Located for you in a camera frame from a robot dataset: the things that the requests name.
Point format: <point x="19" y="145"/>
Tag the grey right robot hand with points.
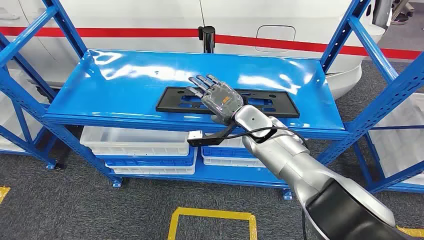
<point x="222" y="99"/>

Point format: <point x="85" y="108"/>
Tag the white car body red stripe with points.
<point x="132" y="16"/>

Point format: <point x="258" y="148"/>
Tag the black round post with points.
<point x="207" y="38"/>

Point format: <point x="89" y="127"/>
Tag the yellow floor tape strip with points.
<point x="3" y="192"/>
<point x="412" y="231"/>

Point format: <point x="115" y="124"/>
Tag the yellow floor tape square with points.
<point x="212" y="213"/>

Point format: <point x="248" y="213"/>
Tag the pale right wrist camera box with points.
<point x="195" y="136"/>

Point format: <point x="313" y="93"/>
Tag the long black plastic part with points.
<point x="165" y="102"/>

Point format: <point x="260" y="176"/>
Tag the blue plastic bin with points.
<point x="149" y="161"/>
<point x="225" y="152"/>

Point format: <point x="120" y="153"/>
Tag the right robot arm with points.
<point x="298" y="165"/>

